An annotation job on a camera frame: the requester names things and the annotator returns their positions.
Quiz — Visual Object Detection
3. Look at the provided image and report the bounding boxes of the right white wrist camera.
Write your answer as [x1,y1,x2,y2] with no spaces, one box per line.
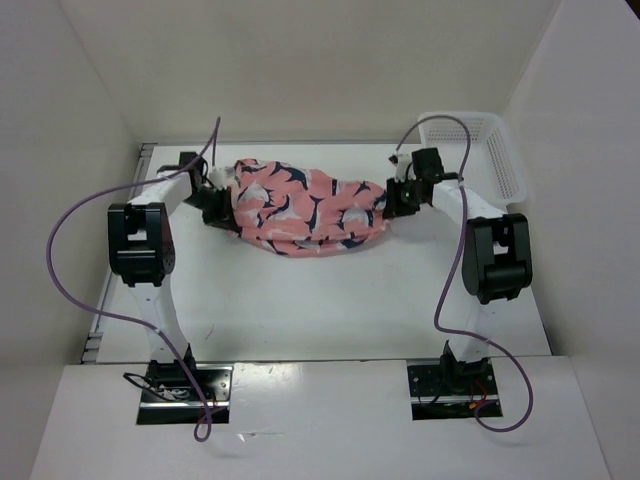
[389,153,415,183]

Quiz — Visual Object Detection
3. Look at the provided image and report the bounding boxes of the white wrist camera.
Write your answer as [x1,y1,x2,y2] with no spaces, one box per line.
[389,153,415,183]
[207,167,236,190]

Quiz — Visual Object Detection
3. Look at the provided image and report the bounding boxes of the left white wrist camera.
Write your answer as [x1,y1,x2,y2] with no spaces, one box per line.
[207,167,236,190]

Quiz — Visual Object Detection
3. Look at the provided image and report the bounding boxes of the pink navy patterned shorts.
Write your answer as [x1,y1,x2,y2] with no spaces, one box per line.
[225,158,388,258]

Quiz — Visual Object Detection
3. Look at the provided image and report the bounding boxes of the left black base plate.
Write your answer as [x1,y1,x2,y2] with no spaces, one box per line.
[126,365,233,425]

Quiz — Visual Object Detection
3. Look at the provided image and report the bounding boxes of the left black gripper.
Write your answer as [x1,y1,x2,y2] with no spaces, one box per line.
[181,185,238,233]

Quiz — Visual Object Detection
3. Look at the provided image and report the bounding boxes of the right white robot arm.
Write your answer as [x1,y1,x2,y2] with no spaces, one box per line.
[383,148,533,393]

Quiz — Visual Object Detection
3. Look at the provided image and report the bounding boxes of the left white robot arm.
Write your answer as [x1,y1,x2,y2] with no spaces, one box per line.
[107,152,239,400]

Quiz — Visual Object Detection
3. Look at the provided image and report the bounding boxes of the white plastic basket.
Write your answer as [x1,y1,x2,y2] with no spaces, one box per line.
[418,112,527,209]

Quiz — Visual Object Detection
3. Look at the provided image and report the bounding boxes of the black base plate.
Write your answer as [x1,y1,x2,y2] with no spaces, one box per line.
[126,365,233,425]
[407,360,503,421]

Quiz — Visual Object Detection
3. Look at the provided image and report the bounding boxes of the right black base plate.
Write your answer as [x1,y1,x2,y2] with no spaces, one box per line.
[407,360,503,421]

